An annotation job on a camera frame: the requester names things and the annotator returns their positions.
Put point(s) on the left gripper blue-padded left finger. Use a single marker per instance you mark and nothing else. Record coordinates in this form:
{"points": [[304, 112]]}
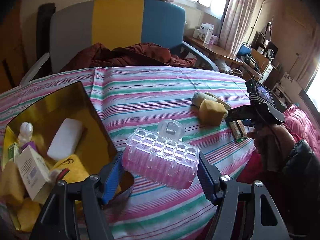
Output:
{"points": [[110, 176]]}

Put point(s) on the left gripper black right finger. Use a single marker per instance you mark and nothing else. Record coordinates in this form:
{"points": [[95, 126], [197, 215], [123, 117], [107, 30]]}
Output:
{"points": [[208, 176]]}

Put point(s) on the green snack bar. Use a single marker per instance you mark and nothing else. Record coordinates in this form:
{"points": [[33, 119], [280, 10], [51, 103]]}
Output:
{"points": [[238, 129]]}

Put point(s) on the yellow sponge block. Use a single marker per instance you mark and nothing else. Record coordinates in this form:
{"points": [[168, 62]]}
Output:
{"points": [[211, 112]]}

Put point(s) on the white foam block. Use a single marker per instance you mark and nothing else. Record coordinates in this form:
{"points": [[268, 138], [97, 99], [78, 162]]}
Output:
{"points": [[66, 139]]}

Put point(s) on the white cream carton box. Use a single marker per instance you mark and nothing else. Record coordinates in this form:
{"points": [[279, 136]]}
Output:
{"points": [[35, 175]]}

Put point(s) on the purple small item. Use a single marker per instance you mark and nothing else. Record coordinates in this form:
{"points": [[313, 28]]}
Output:
{"points": [[29, 147]]}

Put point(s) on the green-topped beige carton box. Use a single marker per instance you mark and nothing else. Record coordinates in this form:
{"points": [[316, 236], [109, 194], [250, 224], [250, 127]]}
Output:
{"points": [[11, 154]]}

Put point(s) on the large yellow sponge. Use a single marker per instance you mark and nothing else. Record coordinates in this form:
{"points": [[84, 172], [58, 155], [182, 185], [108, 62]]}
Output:
{"points": [[12, 186]]}

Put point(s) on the person's right hand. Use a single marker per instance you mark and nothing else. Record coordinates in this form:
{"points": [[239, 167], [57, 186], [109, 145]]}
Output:
{"points": [[274, 143]]}

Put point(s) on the gold metal tin box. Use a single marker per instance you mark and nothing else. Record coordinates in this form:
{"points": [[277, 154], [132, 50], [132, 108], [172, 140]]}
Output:
{"points": [[95, 149]]}

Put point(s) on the wooden side desk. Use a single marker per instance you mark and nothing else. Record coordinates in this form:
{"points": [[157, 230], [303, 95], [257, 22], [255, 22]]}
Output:
{"points": [[216, 52]]}

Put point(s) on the grey rolled cloth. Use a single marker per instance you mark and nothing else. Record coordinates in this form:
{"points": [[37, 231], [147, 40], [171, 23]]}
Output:
{"points": [[198, 97]]}

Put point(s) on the striped pink green tablecloth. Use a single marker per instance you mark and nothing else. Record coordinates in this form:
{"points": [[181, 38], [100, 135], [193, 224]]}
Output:
{"points": [[126, 98]]}

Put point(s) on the white boxes on desk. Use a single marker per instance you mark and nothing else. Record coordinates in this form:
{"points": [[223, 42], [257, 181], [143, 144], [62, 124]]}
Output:
{"points": [[205, 34]]}

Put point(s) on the dark red jacket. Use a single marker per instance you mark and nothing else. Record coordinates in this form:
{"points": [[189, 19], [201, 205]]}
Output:
{"points": [[141, 54]]}

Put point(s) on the wooden wardrobe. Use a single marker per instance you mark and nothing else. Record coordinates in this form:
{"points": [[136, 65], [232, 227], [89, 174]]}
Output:
{"points": [[13, 59]]}

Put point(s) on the grey yellow blue chair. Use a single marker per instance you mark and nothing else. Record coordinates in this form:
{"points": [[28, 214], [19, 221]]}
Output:
{"points": [[114, 23]]}

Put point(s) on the black rolled mat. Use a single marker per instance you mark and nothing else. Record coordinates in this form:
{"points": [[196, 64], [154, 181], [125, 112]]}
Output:
{"points": [[44, 15]]}

